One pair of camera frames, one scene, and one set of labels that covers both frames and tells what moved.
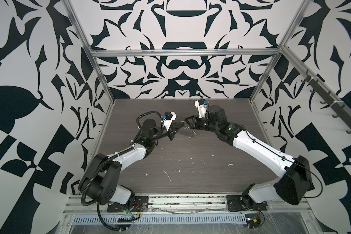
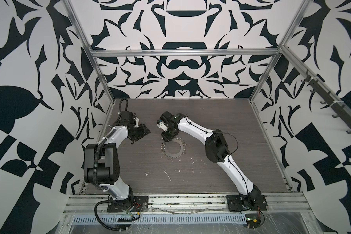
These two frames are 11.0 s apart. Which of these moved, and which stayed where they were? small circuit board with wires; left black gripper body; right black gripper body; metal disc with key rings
Moved: metal disc with key rings; left black gripper body; right black gripper body
Stayed: small circuit board with wires
